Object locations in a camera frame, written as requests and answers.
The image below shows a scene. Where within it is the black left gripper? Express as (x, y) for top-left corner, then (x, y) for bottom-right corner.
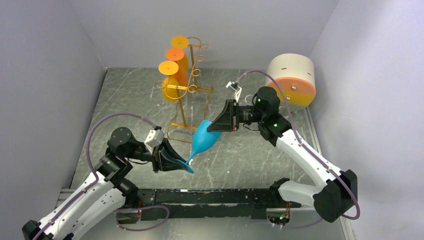
(124, 135), (188, 171)

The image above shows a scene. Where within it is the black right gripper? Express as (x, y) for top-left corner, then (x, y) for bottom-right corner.
(207, 100), (265, 133)

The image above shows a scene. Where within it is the blue wine glass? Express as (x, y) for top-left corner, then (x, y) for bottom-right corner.
(178, 119), (223, 174)

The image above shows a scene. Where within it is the clear wine glass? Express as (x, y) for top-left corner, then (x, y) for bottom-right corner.
(278, 106), (288, 116)
(244, 94), (253, 105)

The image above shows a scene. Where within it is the gold wire glass rack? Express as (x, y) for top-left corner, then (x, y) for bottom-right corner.
(157, 36), (213, 143)

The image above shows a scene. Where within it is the yellow wine glass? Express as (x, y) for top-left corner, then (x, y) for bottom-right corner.
(170, 35), (189, 71)
(158, 60), (179, 102)

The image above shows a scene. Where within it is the orange wine glass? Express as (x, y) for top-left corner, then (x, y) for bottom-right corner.
(165, 47), (189, 86)

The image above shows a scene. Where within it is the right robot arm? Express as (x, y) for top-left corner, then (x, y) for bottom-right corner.
(206, 86), (358, 223)

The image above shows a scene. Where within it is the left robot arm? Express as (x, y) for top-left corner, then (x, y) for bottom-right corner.
(22, 126), (193, 240)

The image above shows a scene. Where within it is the round beige drawer cabinet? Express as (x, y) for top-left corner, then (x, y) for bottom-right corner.
(264, 53), (316, 112)

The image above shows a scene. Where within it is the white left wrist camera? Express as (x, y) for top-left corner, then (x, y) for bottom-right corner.
(144, 129), (165, 154)

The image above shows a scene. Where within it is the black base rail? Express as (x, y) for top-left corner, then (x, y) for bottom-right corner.
(123, 188), (301, 220)

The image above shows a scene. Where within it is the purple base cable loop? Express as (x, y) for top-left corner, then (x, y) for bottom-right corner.
(115, 205), (170, 232)

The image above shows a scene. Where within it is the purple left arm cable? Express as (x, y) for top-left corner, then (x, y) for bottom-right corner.
(31, 112), (157, 240)

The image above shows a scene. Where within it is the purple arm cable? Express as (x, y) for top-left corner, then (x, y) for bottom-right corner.
(235, 69), (361, 230)
(31, 112), (157, 240)

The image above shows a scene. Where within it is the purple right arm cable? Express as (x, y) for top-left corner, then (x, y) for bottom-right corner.
(235, 69), (361, 230)

